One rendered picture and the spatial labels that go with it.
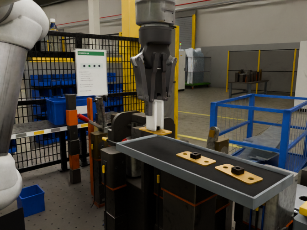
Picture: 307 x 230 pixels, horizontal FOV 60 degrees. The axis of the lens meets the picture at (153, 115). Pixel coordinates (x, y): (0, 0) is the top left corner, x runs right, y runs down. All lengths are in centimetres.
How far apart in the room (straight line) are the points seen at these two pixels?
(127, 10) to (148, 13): 147
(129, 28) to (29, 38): 112
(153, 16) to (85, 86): 125
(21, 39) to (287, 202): 90
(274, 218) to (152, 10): 51
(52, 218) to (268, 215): 93
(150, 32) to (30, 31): 53
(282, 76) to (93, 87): 1161
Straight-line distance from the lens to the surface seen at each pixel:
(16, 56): 101
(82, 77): 178
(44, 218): 133
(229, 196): 45
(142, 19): 60
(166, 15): 60
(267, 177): 52
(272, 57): 1308
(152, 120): 62
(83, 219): 127
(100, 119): 123
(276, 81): 1304
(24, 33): 101
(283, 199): 66
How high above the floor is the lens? 136
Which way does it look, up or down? 11 degrees down
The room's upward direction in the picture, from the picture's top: straight up
